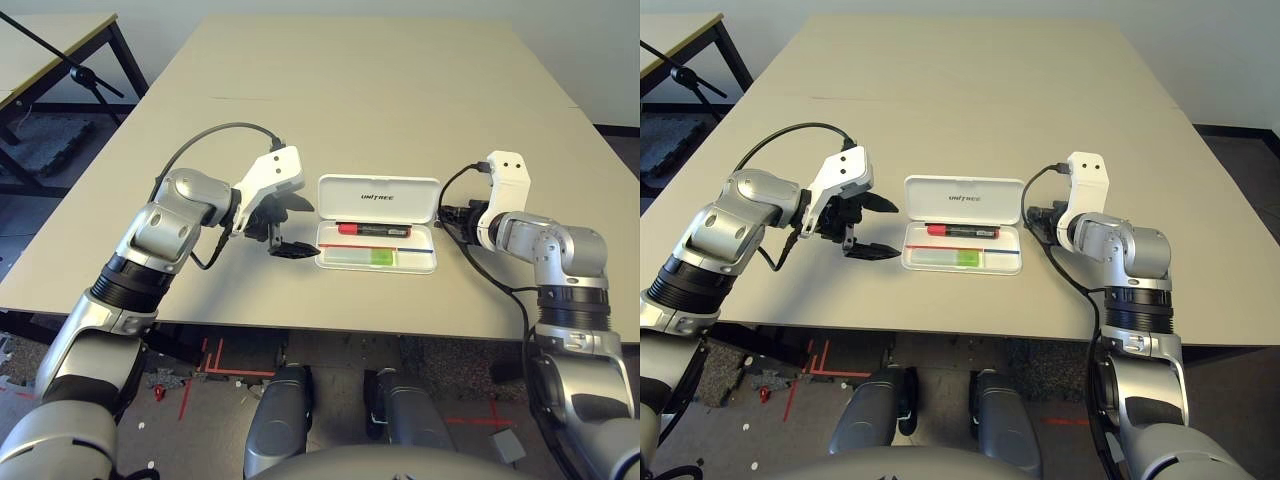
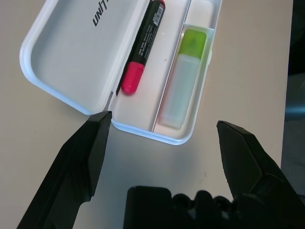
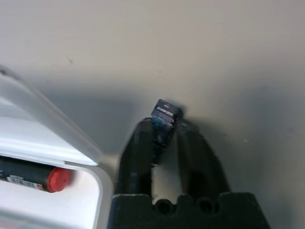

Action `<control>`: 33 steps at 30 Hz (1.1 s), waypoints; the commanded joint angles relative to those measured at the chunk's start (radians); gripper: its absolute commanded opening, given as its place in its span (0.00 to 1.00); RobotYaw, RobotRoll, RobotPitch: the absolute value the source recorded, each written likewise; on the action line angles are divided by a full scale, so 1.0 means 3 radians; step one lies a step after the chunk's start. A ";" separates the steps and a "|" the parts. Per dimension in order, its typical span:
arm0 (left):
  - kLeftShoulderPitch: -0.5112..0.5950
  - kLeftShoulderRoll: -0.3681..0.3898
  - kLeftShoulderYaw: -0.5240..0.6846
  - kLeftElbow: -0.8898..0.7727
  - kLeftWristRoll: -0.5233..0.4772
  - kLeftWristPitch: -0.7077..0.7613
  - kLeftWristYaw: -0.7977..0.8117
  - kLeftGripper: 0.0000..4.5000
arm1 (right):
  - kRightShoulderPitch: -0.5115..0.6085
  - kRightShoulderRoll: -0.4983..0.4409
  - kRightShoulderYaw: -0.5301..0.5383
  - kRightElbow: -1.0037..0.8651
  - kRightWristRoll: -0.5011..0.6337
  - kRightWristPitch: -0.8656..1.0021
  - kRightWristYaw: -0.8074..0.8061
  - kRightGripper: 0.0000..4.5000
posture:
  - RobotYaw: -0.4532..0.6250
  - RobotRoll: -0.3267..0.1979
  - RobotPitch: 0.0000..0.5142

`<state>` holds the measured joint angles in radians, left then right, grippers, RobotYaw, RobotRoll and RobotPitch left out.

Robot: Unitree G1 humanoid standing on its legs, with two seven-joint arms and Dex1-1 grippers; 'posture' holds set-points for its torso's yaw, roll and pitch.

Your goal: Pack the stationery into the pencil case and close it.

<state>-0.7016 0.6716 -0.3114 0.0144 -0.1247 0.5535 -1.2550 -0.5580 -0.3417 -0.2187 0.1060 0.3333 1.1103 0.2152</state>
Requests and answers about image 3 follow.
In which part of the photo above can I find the white plastic pencil case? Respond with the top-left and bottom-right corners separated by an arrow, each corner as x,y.
0,64 -> 114,229

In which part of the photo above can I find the red black marker pen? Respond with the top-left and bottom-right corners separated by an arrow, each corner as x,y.
0,158 -> 72,193

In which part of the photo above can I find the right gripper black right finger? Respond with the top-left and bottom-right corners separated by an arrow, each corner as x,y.
177,121 -> 233,198

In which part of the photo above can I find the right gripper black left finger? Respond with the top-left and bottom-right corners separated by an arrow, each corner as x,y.
114,118 -> 153,198

